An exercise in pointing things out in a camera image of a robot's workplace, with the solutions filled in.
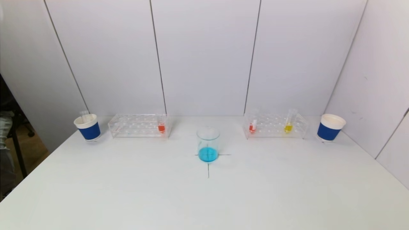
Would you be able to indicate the clear glass beaker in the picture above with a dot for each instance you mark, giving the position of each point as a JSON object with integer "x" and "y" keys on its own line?
{"x": 208, "y": 155}

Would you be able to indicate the clear acrylic test tube rack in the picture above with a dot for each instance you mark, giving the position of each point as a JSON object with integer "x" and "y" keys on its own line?
{"x": 271, "y": 126}
{"x": 140, "y": 127}

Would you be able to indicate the red pigment test tube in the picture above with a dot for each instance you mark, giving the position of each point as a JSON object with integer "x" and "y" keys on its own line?
{"x": 161, "y": 128}

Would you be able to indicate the grey trouser leg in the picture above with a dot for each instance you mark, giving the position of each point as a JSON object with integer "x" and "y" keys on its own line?
{"x": 5, "y": 127}

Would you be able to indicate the yellow pigment test tube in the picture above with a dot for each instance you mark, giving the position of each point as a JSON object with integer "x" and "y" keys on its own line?
{"x": 288, "y": 128}

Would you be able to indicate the blue white paper cup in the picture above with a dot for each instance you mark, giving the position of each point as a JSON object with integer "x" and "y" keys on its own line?
{"x": 329, "y": 131}
{"x": 90, "y": 131}

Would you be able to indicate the red pigment tube white label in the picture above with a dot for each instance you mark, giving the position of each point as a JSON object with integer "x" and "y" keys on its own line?
{"x": 252, "y": 128}

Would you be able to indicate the blue pigment test tube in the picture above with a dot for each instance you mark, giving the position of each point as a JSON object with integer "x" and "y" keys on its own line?
{"x": 85, "y": 115}

